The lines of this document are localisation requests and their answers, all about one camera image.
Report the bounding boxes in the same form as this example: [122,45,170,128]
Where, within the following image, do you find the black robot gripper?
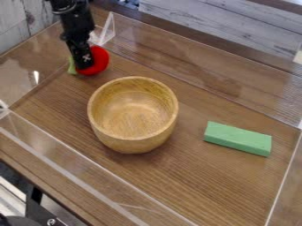
[58,5,95,70]

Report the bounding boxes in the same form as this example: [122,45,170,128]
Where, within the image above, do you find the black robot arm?
[47,0,96,70]

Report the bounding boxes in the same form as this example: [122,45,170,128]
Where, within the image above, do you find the light wooden bowl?
[87,76,179,154]

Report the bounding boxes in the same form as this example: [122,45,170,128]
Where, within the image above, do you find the clear acrylic tray walls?
[0,13,302,226]

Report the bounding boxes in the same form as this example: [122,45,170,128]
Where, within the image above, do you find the green rectangular sponge block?
[205,121,273,156]

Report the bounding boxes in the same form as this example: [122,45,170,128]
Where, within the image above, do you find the black table leg clamp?
[25,187,68,226]

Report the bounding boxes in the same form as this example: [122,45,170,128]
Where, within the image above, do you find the clear acrylic corner bracket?
[88,12,116,47]

